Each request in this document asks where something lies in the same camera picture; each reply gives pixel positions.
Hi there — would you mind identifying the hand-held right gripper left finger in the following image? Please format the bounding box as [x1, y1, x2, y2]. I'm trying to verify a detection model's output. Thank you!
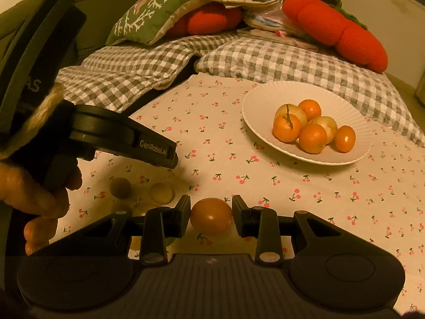
[46, 195, 192, 267]

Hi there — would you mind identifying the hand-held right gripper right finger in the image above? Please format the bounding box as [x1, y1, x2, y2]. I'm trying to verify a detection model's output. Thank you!
[232, 195, 386, 264]

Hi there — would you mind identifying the small orange tomato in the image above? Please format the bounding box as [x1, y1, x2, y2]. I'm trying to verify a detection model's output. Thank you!
[334, 125, 356, 153]
[189, 198, 233, 235]

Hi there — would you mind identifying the orange tangerine with stem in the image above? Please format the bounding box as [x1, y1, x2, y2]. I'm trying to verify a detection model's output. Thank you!
[273, 104, 302, 143]

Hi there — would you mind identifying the white ribbed plate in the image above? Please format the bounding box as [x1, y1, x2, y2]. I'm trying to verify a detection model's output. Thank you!
[241, 80, 373, 166]

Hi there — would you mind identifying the round pale yellow pear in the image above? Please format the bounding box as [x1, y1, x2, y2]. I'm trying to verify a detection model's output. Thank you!
[274, 104, 308, 130]
[307, 116, 338, 144]

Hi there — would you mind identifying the person's left hand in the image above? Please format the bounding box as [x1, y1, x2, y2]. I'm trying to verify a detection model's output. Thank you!
[0, 159, 83, 256]

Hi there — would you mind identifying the left grey checkered pillow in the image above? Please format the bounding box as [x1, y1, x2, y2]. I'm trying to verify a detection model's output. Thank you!
[55, 35, 240, 114]

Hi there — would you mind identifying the grey checkered pillow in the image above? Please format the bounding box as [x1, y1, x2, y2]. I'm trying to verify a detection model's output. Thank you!
[194, 36, 425, 148]
[55, 35, 240, 114]

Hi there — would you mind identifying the cherry print tablecloth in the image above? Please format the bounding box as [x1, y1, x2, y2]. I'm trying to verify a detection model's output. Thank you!
[48, 72, 425, 316]

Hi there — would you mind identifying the green sofa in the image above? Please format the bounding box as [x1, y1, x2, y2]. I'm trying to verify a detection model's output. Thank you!
[0, 0, 160, 67]

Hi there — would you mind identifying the green pillow with branch print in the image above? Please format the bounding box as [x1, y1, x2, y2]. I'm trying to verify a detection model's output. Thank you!
[105, 0, 213, 46]

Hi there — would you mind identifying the small orange pumpkin cushion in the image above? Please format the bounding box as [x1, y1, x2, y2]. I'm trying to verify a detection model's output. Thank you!
[168, 3, 243, 37]

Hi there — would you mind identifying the right grey checkered pillow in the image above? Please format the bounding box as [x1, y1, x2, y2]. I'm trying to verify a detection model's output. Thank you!
[194, 36, 425, 148]

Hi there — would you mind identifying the clear plastic bag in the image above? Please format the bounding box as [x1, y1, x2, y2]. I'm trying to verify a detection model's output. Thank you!
[244, 0, 309, 37]

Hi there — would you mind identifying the large orange plush cushion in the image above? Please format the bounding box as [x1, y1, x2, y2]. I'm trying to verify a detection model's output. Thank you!
[282, 0, 389, 73]

